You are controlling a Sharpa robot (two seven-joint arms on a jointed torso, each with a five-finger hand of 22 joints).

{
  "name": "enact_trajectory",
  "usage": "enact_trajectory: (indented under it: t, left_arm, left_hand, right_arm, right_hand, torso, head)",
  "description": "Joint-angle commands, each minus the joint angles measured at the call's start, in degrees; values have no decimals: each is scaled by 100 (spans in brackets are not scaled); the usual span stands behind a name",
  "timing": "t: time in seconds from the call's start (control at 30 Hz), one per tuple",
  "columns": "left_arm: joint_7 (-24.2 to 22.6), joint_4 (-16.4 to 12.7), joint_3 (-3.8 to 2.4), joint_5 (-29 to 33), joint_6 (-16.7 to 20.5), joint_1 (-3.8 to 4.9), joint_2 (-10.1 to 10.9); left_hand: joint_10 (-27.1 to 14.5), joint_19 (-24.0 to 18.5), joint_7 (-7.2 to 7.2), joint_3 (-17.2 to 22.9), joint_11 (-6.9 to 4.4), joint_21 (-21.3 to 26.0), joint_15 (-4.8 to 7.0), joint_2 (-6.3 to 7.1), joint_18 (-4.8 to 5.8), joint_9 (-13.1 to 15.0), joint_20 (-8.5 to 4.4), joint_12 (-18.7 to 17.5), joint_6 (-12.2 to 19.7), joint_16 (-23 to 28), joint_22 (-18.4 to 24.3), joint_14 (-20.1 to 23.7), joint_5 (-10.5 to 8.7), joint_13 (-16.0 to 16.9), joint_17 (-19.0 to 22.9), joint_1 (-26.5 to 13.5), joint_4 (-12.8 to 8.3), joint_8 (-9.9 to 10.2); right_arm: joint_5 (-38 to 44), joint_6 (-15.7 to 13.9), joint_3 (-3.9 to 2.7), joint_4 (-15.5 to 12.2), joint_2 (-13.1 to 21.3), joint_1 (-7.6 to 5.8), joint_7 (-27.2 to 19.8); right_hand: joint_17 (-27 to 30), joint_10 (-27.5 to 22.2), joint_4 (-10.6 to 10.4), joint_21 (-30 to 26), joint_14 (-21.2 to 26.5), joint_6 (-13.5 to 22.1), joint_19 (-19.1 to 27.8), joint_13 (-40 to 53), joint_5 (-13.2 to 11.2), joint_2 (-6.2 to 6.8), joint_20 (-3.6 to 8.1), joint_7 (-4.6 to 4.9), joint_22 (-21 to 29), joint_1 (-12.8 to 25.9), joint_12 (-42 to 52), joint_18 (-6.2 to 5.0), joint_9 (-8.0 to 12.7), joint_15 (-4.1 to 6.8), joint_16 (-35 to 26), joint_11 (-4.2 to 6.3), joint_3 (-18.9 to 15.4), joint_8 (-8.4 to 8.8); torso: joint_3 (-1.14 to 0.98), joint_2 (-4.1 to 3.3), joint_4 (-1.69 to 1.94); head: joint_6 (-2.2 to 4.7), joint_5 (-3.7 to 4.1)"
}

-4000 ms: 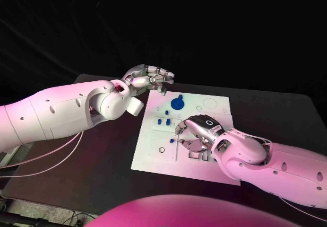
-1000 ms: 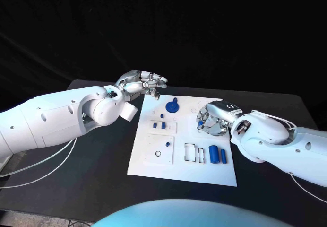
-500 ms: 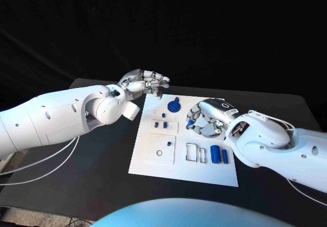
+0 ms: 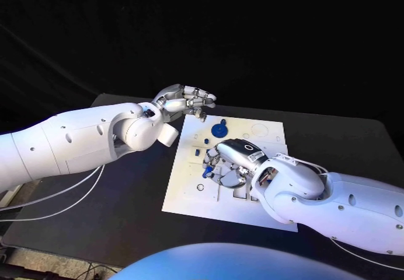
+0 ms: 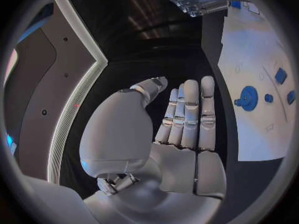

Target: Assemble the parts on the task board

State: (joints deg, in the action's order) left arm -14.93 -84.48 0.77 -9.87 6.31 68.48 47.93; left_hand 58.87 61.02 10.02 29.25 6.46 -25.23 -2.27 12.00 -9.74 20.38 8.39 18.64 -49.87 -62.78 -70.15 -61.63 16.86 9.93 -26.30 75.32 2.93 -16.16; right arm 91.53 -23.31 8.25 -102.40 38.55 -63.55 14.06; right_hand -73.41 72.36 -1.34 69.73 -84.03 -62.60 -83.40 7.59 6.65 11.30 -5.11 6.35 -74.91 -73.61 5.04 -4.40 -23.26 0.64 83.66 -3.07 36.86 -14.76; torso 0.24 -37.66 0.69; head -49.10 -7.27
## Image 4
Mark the white task board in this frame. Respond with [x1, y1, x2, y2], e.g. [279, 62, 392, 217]
[161, 113, 301, 233]

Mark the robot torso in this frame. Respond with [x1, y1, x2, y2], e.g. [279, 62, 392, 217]
[107, 242, 367, 280]

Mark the white cable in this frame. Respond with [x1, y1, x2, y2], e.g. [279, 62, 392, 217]
[296, 159, 330, 176]
[0, 166, 102, 212]
[0, 164, 107, 222]
[330, 237, 404, 272]

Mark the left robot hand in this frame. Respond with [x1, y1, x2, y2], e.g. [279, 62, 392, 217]
[151, 83, 218, 123]

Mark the blue gear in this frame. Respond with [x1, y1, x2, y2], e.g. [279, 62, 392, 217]
[211, 119, 230, 138]

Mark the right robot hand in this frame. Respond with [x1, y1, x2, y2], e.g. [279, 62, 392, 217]
[203, 138, 269, 189]

